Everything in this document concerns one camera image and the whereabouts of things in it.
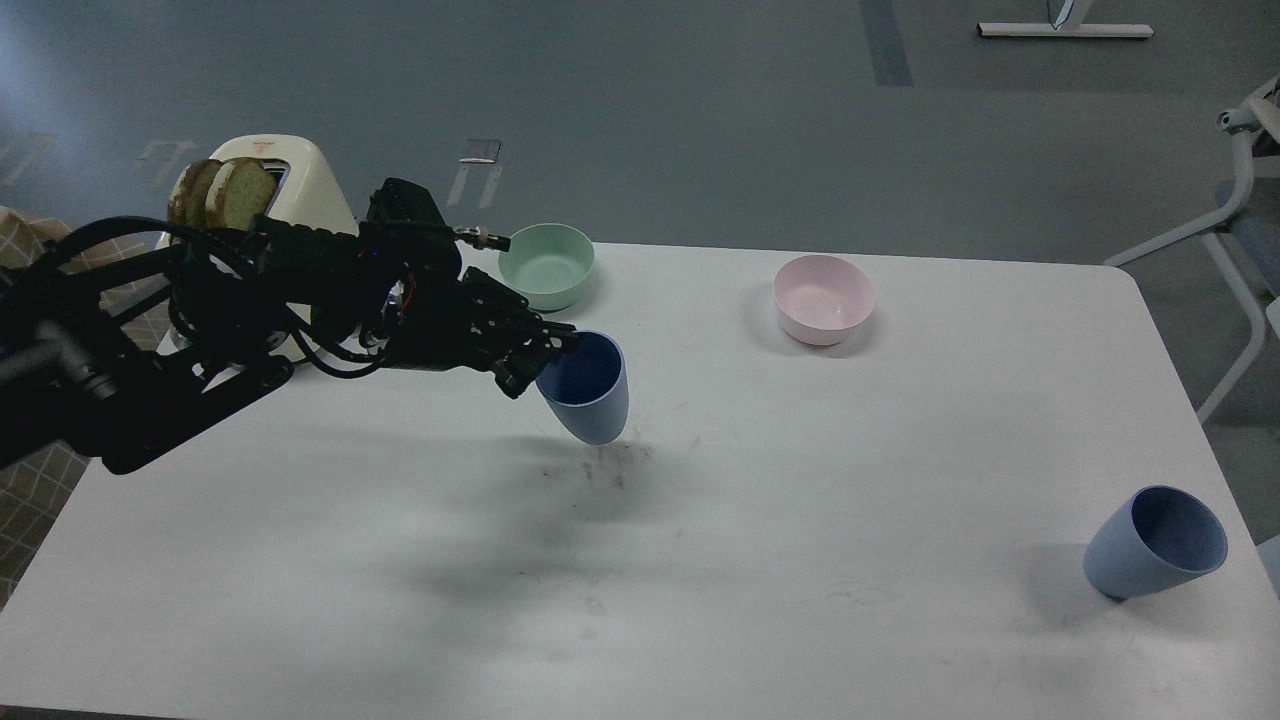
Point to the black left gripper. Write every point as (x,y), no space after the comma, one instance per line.
(450,316)

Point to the dark blue cup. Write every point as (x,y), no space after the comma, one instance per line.
(587,389)

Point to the light blue cup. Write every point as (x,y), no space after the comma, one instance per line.
(1160,538)

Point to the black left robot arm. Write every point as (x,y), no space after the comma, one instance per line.
(246,308)

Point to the green bowl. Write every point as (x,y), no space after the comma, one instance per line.
(550,264)

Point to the cream toaster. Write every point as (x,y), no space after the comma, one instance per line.
(307,193)

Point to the pink bowl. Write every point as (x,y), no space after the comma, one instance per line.
(821,300)

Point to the toast slice front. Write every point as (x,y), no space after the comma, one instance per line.
(241,189)

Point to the toast slice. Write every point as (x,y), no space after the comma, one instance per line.
(187,201)
(241,189)

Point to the toast slice back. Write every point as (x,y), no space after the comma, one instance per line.
(187,201)

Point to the white stand base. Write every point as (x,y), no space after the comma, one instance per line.
(1069,21)

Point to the white chair frame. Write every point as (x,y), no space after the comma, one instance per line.
(1241,234)

